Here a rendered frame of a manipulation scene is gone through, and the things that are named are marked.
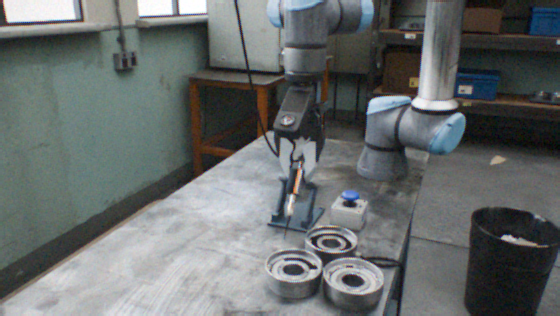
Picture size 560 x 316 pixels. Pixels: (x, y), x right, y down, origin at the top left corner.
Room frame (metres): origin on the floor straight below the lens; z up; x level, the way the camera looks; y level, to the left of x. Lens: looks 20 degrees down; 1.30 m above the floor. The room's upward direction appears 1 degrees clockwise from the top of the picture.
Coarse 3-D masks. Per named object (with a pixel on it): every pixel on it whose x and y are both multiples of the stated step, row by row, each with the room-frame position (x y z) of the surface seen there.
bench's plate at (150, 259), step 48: (336, 144) 1.50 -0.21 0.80; (192, 192) 1.07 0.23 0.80; (240, 192) 1.08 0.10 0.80; (336, 192) 1.09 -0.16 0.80; (384, 192) 1.09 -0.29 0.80; (144, 240) 0.83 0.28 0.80; (192, 240) 0.83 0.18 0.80; (240, 240) 0.83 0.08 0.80; (288, 240) 0.83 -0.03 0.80; (384, 240) 0.84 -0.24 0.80; (48, 288) 0.66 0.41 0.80; (96, 288) 0.66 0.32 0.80; (144, 288) 0.66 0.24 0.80; (192, 288) 0.66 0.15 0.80; (240, 288) 0.67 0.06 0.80; (384, 288) 0.67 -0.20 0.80
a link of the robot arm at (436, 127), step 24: (432, 0) 1.11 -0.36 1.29; (456, 0) 1.08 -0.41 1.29; (432, 24) 1.10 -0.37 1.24; (456, 24) 1.09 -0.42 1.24; (432, 48) 1.10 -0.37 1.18; (456, 48) 1.09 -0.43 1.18; (432, 72) 1.10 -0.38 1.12; (432, 96) 1.09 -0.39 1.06; (408, 120) 1.13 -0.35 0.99; (432, 120) 1.08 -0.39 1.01; (456, 120) 1.07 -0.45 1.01; (408, 144) 1.13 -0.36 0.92; (432, 144) 1.07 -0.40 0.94; (456, 144) 1.11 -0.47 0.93
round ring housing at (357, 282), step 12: (336, 264) 0.70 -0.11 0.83; (348, 264) 0.70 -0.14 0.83; (360, 264) 0.70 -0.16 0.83; (372, 264) 0.69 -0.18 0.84; (324, 276) 0.65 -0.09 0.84; (348, 276) 0.67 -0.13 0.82; (360, 276) 0.67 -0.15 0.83; (384, 276) 0.65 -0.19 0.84; (324, 288) 0.64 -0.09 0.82; (336, 288) 0.62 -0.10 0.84; (348, 288) 0.63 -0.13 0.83; (360, 288) 0.63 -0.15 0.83; (336, 300) 0.61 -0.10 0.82; (348, 300) 0.60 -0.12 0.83; (360, 300) 0.60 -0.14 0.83; (372, 300) 0.61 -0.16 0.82
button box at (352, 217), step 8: (336, 200) 0.94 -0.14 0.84; (344, 200) 0.94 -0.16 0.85; (360, 200) 0.94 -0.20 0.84; (336, 208) 0.90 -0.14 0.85; (344, 208) 0.90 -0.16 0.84; (352, 208) 0.90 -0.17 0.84; (360, 208) 0.90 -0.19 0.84; (336, 216) 0.90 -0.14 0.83; (344, 216) 0.89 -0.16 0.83; (352, 216) 0.88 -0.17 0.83; (360, 216) 0.88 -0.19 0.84; (336, 224) 0.90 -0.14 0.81; (344, 224) 0.89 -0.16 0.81; (352, 224) 0.88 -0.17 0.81; (360, 224) 0.88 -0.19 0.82
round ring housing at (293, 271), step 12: (276, 252) 0.72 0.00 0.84; (288, 252) 0.73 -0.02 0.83; (300, 252) 0.73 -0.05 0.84; (288, 264) 0.70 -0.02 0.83; (300, 264) 0.70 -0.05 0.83; (288, 276) 0.66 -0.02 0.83; (300, 276) 0.66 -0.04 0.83; (276, 288) 0.64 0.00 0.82; (288, 288) 0.63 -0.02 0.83; (300, 288) 0.63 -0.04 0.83; (312, 288) 0.64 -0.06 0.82
